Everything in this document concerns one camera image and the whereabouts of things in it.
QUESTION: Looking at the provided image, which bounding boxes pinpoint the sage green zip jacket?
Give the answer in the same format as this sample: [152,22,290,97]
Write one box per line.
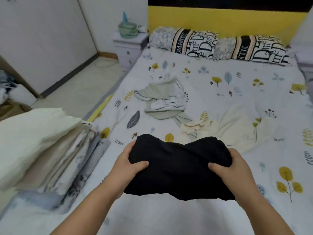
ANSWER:
[133,78,194,127]

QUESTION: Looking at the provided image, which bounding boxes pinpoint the bed with leaf print bedding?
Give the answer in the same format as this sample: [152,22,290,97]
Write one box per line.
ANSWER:
[0,44,313,235]

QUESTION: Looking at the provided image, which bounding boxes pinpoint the person's left forearm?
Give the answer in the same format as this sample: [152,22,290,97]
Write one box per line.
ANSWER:
[50,181,129,235]

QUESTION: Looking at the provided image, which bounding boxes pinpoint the person's right hand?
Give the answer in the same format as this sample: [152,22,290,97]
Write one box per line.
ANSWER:
[207,148,261,207]

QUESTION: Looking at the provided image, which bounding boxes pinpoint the black white patterned pillow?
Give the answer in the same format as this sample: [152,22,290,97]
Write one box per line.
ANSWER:
[213,35,291,66]
[149,27,220,60]

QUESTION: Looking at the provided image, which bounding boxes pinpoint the pile of mixed fabrics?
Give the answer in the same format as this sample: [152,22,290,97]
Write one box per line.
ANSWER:
[0,70,22,105]

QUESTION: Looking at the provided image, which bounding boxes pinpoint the white wardrobe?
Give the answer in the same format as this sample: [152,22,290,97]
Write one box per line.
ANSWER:
[0,0,98,99]

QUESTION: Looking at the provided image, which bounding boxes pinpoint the black garment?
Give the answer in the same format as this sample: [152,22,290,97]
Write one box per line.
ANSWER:
[123,133,236,202]

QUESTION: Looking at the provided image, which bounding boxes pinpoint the white nightstand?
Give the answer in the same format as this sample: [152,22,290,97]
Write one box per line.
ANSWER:
[292,44,313,93]
[112,31,150,72]

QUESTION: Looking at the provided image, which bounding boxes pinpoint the white plastic bag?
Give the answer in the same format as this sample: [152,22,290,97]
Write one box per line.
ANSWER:
[9,86,38,107]

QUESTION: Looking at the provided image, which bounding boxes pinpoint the person's left hand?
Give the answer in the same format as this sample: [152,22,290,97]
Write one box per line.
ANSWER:
[109,140,150,198]

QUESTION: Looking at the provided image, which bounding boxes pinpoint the cream long-sleeve top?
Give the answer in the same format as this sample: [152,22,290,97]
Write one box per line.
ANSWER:
[179,105,276,156]

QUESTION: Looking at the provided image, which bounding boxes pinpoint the light blue denim jeans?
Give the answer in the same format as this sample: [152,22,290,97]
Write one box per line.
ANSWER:
[4,137,106,216]

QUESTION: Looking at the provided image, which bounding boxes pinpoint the brown cardboard box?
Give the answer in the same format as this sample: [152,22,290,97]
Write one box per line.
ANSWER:
[0,102,32,121]

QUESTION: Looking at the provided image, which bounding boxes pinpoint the black yellow headboard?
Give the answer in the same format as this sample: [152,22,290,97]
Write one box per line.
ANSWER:
[148,0,313,47]

